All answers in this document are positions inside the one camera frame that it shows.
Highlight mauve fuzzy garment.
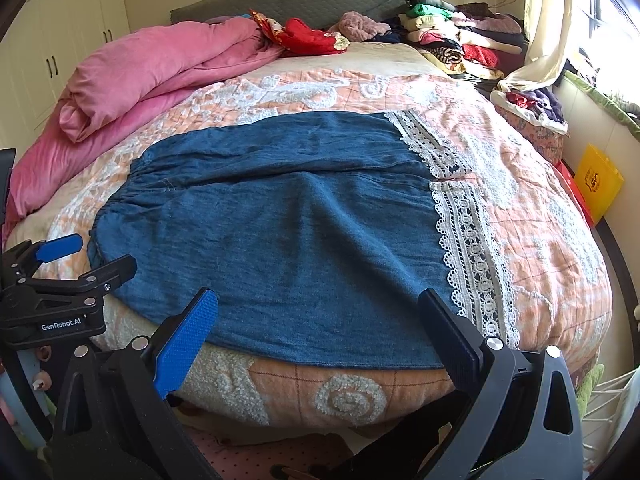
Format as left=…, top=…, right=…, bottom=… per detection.
left=328, top=11, right=390, bottom=42

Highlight grey quilted headboard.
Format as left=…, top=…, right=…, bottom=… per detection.
left=169, top=0, right=409, bottom=29

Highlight cream curtain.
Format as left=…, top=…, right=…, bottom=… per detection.
left=499, top=0, right=574, bottom=92

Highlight window with dark frame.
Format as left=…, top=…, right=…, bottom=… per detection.
left=570, top=0, right=639, bottom=115

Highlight white wire rack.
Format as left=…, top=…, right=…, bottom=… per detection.
left=582, top=367, right=639, bottom=479

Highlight red embroidered garment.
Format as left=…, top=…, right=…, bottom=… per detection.
left=250, top=10, right=349, bottom=56

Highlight yellow paper bag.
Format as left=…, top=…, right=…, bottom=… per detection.
left=574, top=143, right=625, bottom=224

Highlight blue denim lace-trimmed pants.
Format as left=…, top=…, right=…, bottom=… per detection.
left=87, top=110, right=520, bottom=370

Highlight floral fabric storage box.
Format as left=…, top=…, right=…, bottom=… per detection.
left=490, top=89, right=568, bottom=166

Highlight pink folded duvet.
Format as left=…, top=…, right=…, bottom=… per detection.
left=2, top=16, right=283, bottom=235

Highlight pile of folded clothes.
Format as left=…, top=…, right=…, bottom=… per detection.
left=396, top=0, right=528, bottom=84

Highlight cream wardrobe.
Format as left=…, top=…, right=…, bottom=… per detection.
left=0, top=0, right=129, bottom=156

